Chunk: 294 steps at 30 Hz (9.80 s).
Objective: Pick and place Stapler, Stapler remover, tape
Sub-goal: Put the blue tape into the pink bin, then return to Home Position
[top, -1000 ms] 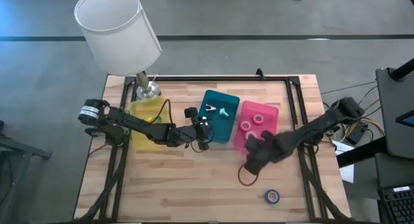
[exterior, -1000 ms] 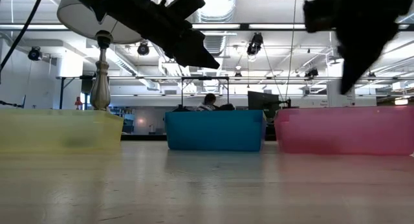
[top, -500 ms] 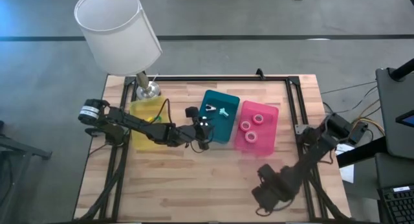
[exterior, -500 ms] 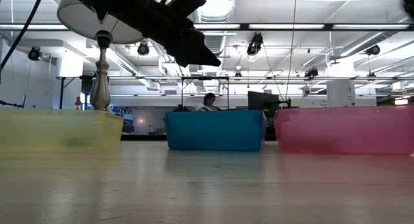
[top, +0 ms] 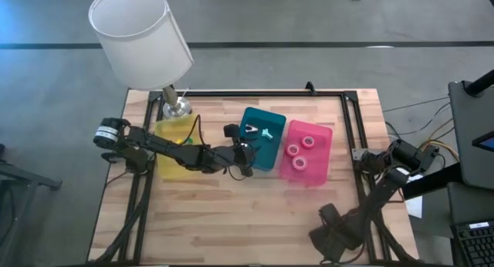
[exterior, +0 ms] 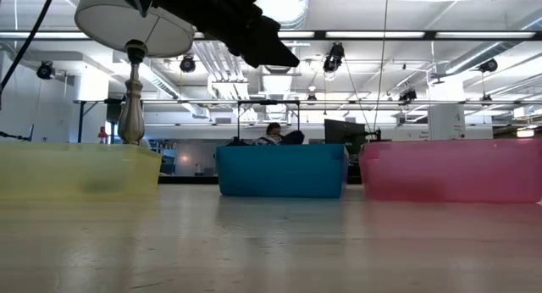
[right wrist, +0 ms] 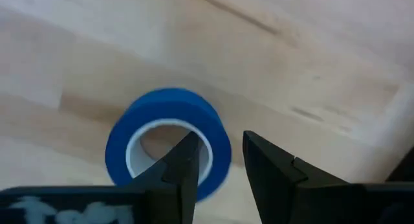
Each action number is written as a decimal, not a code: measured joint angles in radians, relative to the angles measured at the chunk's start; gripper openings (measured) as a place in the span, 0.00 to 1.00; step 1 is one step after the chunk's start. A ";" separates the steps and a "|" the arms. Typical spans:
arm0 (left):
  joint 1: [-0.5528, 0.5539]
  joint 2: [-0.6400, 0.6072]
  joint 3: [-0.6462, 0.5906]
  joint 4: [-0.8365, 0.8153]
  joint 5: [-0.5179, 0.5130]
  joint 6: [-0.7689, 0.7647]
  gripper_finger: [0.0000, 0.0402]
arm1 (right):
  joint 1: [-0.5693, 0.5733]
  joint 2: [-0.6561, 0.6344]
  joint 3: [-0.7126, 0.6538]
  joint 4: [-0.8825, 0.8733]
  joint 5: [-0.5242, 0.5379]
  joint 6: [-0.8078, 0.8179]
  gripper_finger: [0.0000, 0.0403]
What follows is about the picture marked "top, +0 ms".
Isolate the yellow translucent plastic bin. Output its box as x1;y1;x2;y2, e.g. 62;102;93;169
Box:
153;113;202;181

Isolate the black tablet screen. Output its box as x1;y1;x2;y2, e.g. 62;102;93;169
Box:
471;130;494;153

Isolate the teal blue plastic bin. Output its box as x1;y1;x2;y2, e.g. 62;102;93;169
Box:
239;106;288;173

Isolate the black keyboard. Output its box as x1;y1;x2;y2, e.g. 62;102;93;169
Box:
450;220;494;267

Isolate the white paper sheet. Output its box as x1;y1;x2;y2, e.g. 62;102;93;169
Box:
404;196;425;219

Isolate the pink translucent plastic bin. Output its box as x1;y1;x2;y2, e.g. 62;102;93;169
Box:
278;119;334;188

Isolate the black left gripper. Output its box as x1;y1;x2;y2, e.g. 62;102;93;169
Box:
224;123;256;178

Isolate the silver table lamp white shade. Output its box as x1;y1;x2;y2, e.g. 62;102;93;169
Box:
87;0;195;120

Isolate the black stand leg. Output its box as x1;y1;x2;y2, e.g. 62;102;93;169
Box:
0;143;63;267

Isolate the grey side table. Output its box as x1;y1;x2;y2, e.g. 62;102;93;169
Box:
447;79;494;191

